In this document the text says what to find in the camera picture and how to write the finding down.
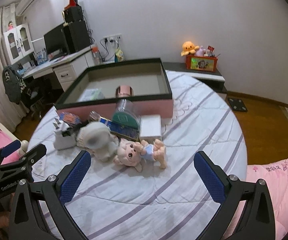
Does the black computer tower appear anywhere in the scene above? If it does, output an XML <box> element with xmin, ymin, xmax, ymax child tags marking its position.
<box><xmin>62</xmin><ymin>21</ymin><xmax>91</xmax><ymax>54</ymax></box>

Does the pink printed pillow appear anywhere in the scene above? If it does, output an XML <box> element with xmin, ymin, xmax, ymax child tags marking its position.
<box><xmin>221</xmin><ymin>151</ymin><xmax>288</xmax><ymax>240</ymax></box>

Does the white power adapter plug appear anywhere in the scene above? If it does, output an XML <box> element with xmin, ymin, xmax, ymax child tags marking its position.
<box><xmin>53</xmin><ymin>118</ymin><xmax>77</xmax><ymax>150</ymax></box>

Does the dark low tv bench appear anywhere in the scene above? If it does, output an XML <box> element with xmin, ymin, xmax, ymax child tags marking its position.
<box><xmin>163</xmin><ymin>62</ymin><xmax>228</xmax><ymax>94</ymax></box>

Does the red cartoon storage box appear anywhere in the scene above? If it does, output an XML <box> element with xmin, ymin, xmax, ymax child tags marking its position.
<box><xmin>185</xmin><ymin>55</ymin><xmax>218</xmax><ymax>73</ymax></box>

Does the black computer monitor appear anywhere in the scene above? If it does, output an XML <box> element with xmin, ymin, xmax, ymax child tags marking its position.
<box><xmin>43</xmin><ymin>24</ymin><xmax>67</xmax><ymax>56</ymax></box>

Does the orange octopus plush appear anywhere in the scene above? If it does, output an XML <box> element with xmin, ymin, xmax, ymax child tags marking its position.
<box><xmin>181</xmin><ymin>41</ymin><xmax>200</xmax><ymax>56</ymax></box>

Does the white bed post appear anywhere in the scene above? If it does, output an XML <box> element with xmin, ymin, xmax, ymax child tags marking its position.
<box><xmin>19</xmin><ymin>140</ymin><xmax>29</xmax><ymax>157</ymax></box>

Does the white hutch cabinet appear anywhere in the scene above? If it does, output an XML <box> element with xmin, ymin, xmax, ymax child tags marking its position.
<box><xmin>2</xmin><ymin>23</ymin><xmax>34</xmax><ymax>65</ymax></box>

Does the blue yellow snack bag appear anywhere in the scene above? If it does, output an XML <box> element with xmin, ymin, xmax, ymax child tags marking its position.
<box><xmin>114</xmin><ymin>48</ymin><xmax>125</xmax><ymax>62</ymax></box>

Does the black office chair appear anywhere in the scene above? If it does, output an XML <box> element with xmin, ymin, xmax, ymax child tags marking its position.
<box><xmin>21</xmin><ymin>80</ymin><xmax>52</xmax><ymax>120</ymax></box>

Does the wall power outlet strip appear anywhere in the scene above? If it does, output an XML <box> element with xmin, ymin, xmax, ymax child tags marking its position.
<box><xmin>103</xmin><ymin>34</ymin><xmax>122</xmax><ymax>42</ymax></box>

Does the orange cap bottle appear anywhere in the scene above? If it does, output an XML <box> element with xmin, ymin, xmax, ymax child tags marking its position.
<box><xmin>91</xmin><ymin>44</ymin><xmax>101</xmax><ymax>65</ymax></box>

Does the clear plastic packaged box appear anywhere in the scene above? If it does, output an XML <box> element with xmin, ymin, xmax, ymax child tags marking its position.
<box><xmin>77</xmin><ymin>88</ymin><xmax>105</xmax><ymax>102</ymax></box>

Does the black floor scale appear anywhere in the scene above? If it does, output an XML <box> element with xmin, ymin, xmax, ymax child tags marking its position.
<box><xmin>228</xmin><ymin>98</ymin><xmax>248</xmax><ymax>112</ymax></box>

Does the rose gold metal cup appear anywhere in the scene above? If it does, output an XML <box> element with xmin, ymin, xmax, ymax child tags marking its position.
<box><xmin>115</xmin><ymin>85</ymin><xmax>133</xmax><ymax>98</ymax></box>

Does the pink donut brick model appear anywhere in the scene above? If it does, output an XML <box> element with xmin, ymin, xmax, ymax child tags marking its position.
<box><xmin>59</xmin><ymin>112</ymin><xmax>81</xmax><ymax>126</ymax></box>

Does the blue yellow card box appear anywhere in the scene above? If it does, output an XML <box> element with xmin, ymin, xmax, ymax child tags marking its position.
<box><xmin>98</xmin><ymin>117</ymin><xmax>139</xmax><ymax>141</ymax></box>

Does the white desk with drawers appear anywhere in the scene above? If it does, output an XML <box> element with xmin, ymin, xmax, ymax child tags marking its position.
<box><xmin>23</xmin><ymin>47</ymin><xmax>95</xmax><ymax>92</ymax></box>

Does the pink black storage box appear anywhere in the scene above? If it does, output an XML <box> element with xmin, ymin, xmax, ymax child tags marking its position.
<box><xmin>55</xmin><ymin>58</ymin><xmax>174</xmax><ymax>120</ymax></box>

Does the black hair clip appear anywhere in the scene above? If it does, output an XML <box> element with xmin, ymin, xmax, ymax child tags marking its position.
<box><xmin>61</xmin><ymin>127</ymin><xmax>79</xmax><ymax>137</ymax></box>

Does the white small box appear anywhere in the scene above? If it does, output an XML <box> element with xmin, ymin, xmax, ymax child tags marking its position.
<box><xmin>139</xmin><ymin>115</ymin><xmax>162</xmax><ymax>144</ymax></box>

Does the black speaker box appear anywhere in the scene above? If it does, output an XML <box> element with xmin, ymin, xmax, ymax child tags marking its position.
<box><xmin>64</xmin><ymin>5</ymin><xmax>83</xmax><ymax>23</ymax></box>

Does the black jacket on chair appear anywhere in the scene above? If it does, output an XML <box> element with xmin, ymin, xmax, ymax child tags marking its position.
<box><xmin>2</xmin><ymin>66</ymin><xmax>26</xmax><ymax>105</ymax></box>

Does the striped white quilt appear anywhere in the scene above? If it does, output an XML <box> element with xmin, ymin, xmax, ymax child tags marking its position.
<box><xmin>26</xmin><ymin>69</ymin><xmax>248</xmax><ymax>240</ymax></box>

